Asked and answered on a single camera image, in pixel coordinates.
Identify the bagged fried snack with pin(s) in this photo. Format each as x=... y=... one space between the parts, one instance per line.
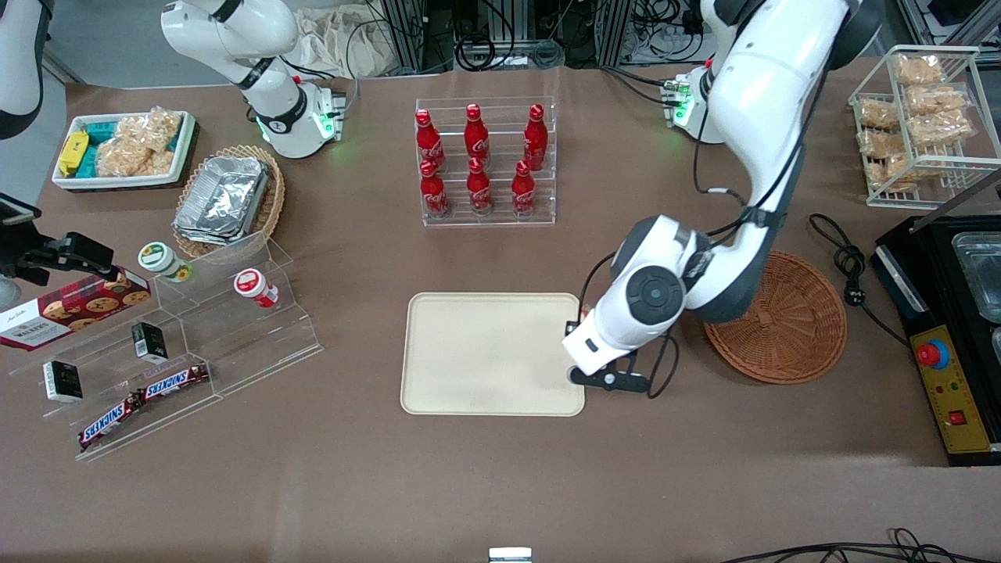
x=891 y=172
x=919 y=69
x=938 y=98
x=942 y=129
x=877 y=114
x=884 y=143

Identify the small black box with barcode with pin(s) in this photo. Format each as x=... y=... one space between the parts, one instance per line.
x=148 y=342

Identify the teal snack packet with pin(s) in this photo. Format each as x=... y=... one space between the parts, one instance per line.
x=86 y=163
x=102 y=131

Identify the silver foil package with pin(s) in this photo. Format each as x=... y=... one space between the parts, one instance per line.
x=227 y=191
x=207 y=233

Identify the green lid sunflower cup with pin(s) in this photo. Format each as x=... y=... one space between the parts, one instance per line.
x=160 y=259

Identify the Walkers red tartan cookie box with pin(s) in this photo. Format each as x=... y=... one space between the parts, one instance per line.
x=74 y=309

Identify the white rectangular bin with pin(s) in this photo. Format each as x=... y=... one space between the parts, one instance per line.
x=117 y=183

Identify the red Coca-Cola bottle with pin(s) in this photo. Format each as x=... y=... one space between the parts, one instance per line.
x=535 y=139
x=428 y=141
x=476 y=134
x=523 y=191
x=434 y=194
x=479 y=191

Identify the oval wicker basket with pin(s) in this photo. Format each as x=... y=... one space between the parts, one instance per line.
x=270 y=203

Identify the steel pan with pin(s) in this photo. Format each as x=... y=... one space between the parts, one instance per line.
x=981 y=274

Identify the white cloth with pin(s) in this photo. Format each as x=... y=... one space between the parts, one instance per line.
x=336 y=39

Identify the clear acrylic stepped stand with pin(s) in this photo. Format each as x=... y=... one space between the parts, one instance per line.
x=258 y=344
x=188 y=422

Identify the clear acrylic bottle rack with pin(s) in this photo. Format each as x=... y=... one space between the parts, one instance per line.
x=500 y=223

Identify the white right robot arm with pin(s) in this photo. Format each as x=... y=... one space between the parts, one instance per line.
x=274 y=109

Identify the clear bag of rice crackers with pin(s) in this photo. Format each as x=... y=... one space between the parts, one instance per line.
x=129 y=160
x=152 y=129

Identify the red emergency stop button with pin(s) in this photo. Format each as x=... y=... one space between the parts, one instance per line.
x=932 y=356

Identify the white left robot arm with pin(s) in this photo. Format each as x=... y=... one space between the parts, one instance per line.
x=766 y=78

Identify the aluminium frame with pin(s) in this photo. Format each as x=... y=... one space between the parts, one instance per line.
x=418 y=31

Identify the grey metal bar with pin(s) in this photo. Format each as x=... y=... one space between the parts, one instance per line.
x=958 y=199

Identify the black appliance with yellow panel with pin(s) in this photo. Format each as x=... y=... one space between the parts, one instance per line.
x=911 y=274

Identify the round brown wicker basket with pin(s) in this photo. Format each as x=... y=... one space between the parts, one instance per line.
x=798 y=328

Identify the red lid yogurt cup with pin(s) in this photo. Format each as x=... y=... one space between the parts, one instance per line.
x=254 y=287

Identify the Snickers chocolate bar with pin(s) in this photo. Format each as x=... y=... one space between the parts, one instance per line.
x=174 y=381
x=109 y=422

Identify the small black box white side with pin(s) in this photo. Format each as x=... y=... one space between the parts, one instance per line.
x=62 y=381

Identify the cream plastic tray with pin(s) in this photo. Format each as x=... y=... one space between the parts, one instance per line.
x=485 y=352

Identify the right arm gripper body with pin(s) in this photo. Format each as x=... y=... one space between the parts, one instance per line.
x=48 y=256

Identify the small silver device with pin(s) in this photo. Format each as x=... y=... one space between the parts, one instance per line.
x=510 y=556

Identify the yellow snack packet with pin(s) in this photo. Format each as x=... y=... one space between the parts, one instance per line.
x=73 y=152

